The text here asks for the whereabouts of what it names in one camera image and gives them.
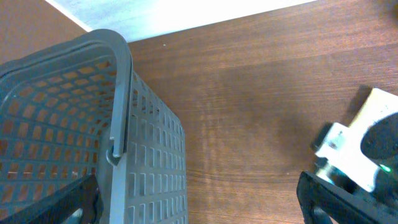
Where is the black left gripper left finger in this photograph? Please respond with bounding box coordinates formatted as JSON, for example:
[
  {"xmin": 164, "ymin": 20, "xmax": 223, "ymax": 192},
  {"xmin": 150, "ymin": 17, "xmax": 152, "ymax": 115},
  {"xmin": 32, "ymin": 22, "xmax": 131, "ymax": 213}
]
[{"xmin": 1, "ymin": 174, "xmax": 103, "ymax": 223}]

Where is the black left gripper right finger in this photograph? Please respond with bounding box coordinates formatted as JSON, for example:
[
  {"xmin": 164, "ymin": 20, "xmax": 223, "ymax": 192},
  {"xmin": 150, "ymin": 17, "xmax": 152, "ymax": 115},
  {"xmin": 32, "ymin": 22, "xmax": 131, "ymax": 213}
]
[{"xmin": 297, "ymin": 171, "xmax": 397, "ymax": 224}]

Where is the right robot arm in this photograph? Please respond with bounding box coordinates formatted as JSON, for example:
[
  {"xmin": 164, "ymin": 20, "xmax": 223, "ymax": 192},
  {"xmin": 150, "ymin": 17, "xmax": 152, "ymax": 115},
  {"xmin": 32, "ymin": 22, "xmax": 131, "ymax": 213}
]
[{"xmin": 361, "ymin": 113, "xmax": 397, "ymax": 209}]

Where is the black mesh basket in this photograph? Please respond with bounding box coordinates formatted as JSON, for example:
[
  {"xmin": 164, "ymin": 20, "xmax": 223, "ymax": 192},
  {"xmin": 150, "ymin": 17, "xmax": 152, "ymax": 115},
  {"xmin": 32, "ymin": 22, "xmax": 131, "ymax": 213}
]
[{"xmin": 1, "ymin": 29, "xmax": 188, "ymax": 223}]

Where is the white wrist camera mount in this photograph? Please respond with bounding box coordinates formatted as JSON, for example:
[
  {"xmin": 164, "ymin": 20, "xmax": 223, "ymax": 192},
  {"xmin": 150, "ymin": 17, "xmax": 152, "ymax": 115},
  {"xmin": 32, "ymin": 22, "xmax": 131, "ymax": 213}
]
[{"xmin": 313, "ymin": 123, "xmax": 380, "ymax": 192}]

